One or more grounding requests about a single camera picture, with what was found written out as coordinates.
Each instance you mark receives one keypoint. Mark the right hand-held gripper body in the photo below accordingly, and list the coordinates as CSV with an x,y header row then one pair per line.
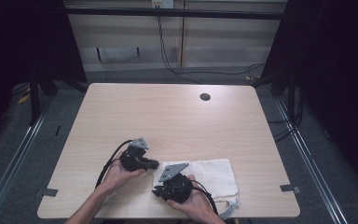
x,y
177,188

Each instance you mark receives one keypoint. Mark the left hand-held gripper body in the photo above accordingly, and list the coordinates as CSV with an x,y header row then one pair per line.
x,y
132,160

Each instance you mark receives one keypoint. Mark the white towel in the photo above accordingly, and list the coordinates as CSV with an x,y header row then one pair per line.
x,y
214,177

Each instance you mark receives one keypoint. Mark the person's left hand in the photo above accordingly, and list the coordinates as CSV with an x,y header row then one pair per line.
x,y
118,177

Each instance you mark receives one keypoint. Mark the person's right hand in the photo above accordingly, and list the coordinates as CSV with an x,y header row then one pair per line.
x,y
195,203

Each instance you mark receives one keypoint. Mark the small black floor strip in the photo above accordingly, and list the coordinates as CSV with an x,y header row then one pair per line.
x,y
57,130

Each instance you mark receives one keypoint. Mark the yellow floor tape piece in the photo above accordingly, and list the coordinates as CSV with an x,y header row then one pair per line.
x,y
24,98

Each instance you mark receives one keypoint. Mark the black horizontal metal bar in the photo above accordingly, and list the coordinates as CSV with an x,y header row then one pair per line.
x,y
174,13

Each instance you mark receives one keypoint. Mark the dark curtain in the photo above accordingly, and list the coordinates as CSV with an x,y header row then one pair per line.
x,y
18,46
338,77

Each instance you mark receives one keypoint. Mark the black metal stand post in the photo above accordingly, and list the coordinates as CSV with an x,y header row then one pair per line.
x,y
34,99
291,96

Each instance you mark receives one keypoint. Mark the silver floor rail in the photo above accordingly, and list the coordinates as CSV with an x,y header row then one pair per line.
x,y
12,168
310,161

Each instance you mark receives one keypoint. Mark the white wall power outlet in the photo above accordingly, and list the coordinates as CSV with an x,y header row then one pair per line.
x,y
163,3

